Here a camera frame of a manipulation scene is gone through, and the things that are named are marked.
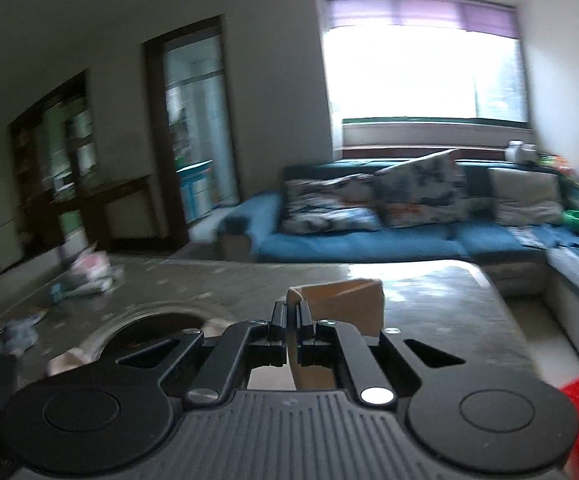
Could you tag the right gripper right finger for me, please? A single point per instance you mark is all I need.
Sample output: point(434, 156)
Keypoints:
point(340, 347)

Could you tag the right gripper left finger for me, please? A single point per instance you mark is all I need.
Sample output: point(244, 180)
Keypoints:
point(243, 347)

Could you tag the cream beige garment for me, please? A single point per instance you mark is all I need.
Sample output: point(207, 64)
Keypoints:
point(359, 302)

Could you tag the round black induction cooktop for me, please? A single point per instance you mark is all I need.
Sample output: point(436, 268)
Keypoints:
point(153, 327)

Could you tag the lying butterfly print pillow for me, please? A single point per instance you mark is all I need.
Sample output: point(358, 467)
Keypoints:
point(344, 204)

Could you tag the pink tissue pack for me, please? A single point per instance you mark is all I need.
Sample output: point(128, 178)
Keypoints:
point(90, 274)

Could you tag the light blue cabinet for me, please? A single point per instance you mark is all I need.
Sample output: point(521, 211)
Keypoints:
point(195, 183)

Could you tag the upright butterfly print pillow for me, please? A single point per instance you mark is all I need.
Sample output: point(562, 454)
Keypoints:
point(425, 190)

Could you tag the crumpled blue cloth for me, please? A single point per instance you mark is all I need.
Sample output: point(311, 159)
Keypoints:
point(20, 335)

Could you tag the blue sectional sofa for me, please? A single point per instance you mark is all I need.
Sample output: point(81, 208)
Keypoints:
point(514, 257)

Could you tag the plain grey cushion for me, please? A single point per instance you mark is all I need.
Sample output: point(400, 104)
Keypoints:
point(526, 198)

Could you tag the dark wooden shelf cabinet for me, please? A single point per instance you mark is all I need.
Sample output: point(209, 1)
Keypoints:
point(54, 158)

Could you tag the black white plush toy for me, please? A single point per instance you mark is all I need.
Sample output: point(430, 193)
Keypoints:
point(521, 153)

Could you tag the purple window blind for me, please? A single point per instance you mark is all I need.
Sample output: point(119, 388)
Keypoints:
point(471, 16)

